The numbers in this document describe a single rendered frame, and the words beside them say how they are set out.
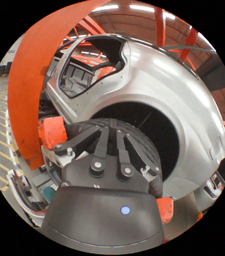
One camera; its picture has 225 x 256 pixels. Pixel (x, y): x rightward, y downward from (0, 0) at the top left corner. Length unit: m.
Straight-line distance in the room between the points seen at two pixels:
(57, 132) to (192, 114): 0.62
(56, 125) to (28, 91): 0.19
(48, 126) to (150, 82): 0.49
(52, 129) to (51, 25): 0.36
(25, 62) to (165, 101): 0.62
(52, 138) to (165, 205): 0.36
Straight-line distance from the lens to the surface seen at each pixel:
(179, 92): 0.50
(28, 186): 0.34
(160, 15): 1.49
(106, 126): 0.15
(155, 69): 0.51
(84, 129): 0.22
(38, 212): 0.27
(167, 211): 0.25
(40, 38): 0.35
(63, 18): 0.39
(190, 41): 2.26
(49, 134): 0.24
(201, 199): 2.64
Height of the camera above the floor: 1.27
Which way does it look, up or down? 24 degrees down
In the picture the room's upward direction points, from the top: 33 degrees clockwise
